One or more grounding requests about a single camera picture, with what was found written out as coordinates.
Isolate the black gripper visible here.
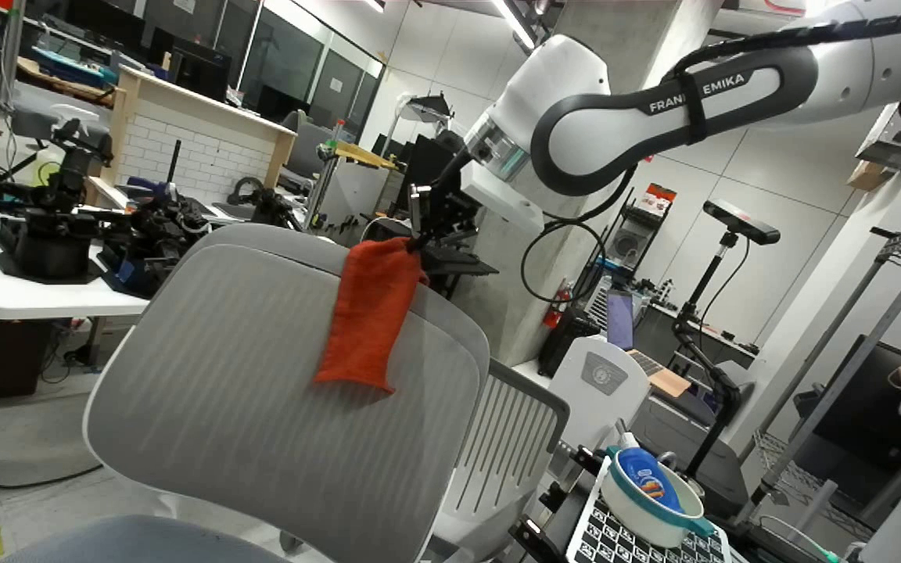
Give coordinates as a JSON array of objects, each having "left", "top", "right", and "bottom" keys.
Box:
[{"left": 402, "top": 155, "right": 498, "bottom": 290}]

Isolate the orange cloth towel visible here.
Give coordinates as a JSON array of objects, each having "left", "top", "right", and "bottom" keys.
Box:
[{"left": 310, "top": 235, "right": 428, "bottom": 399}]

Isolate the slatted back office chair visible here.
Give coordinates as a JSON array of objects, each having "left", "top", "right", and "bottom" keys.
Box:
[{"left": 423, "top": 358, "right": 576, "bottom": 563}]

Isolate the grey mesh back office chair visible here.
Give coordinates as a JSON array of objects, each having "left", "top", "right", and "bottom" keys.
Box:
[{"left": 6, "top": 220, "right": 498, "bottom": 563}]

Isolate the black desk with equipment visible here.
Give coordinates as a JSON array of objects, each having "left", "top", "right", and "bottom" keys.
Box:
[{"left": 359, "top": 213, "right": 501, "bottom": 302}]

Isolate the yellow topped grey cart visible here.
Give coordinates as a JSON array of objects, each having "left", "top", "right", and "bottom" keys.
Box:
[{"left": 305, "top": 142, "right": 407, "bottom": 238}]

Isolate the black machine with lamp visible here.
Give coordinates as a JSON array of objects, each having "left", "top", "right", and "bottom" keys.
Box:
[{"left": 383, "top": 90, "right": 474, "bottom": 190}]

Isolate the red fire extinguisher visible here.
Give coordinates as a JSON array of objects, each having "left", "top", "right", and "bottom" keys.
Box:
[{"left": 538, "top": 282, "right": 576, "bottom": 338}]

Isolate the white brick pattern box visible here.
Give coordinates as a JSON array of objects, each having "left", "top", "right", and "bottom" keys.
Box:
[{"left": 102, "top": 68, "right": 300, "bottom": 208}]

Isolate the black equipment pile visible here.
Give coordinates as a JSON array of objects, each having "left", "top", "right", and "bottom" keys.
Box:
[{"left": 94, "top": 139, "right": 222, "bottom": 302}]

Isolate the blue plastic bottle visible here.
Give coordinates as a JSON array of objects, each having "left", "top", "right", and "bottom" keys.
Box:
[{"left": 615, "top": 449, "right": 684, "bottom": 512}]

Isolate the white teal rimmed bowl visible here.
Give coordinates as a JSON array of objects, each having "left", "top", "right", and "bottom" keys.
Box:
[{"left": 599, "top": 449, "right": 705, "bottom": 551}]

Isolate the checkerboard calibration board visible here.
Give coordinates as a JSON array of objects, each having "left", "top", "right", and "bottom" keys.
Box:
[{"left": 562, "top": 456, "right": 734, "bottom": 563}]

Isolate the white work table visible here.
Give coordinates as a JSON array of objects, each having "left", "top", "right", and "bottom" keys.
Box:
[{"left": 0, "top": 185, "right": 163, "bottom": 557}]

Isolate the black monitor screen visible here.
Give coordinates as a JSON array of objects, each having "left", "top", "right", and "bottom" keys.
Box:
[{"left": 794, "top": 331, "right": 901, "bottom": 475}]

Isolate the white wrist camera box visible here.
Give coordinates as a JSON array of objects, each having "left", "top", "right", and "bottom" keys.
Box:
[{"left": 455, "top": 161, "right": 546, "bottom": 238}]

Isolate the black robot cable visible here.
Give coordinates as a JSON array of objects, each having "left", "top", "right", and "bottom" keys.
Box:
[{"left": 515, "top": 166, "right": 644, "bottom": 310}]

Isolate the red wall sign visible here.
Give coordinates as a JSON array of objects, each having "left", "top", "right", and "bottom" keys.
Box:
[{"left": 644, "top": 182, "right": 677, "bottom": 220}]

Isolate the black camera tripod stand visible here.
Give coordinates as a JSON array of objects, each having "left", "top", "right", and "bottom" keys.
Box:
[{"left": 667, "top": 198, "right": 784, "bottom": 483}]

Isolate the black camera rig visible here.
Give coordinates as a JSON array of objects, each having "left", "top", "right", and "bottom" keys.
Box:
[{"left": 0, "top": 117, "right": 119, "bottom": 288}]

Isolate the metal wire rack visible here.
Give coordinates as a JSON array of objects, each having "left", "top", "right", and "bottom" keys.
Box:
[{"left": 751, "top": 224, "right": 901, "bottom": 525}]

